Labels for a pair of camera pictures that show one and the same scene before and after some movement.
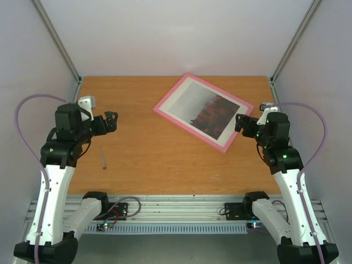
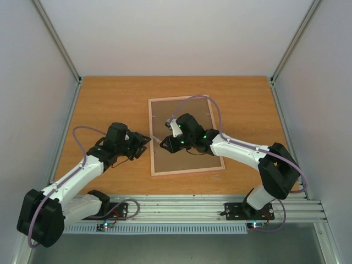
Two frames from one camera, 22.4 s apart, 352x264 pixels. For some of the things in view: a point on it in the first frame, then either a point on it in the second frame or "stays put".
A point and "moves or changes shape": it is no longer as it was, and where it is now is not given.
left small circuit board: (103, 226) stays put
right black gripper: (246, 126) → (174, 143)
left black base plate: (117, 211) stays put
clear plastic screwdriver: (102, 158) moves or changes shape
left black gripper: (111, 123) → (138, 138)
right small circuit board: (254, 225) stays put
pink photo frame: (203, 110) → (164, 161)
